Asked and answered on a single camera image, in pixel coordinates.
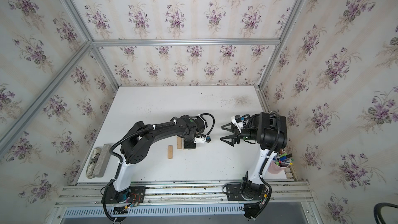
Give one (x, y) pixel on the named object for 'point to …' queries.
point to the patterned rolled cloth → (89, 173)
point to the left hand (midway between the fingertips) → (191, 143)
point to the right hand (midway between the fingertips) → (225, 134)
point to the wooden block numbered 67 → (179, 142)
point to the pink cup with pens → (280, 162)
